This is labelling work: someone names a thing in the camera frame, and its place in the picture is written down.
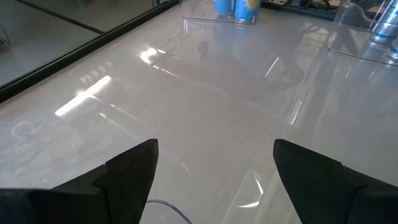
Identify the white and blue soda can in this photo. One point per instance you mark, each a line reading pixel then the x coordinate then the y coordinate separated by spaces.
pixel 224 6
pixel 245 12

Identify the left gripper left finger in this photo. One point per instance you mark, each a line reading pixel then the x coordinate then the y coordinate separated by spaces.
pixel 109 193

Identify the blue silver Red Bull can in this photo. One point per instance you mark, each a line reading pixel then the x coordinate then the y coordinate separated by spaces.
pixel 385 31

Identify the clear plastic bin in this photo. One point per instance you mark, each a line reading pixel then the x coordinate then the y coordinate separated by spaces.
pixel 348 40
pixel 202 17

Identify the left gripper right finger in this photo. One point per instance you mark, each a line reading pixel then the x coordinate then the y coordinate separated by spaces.
pixel 326 193

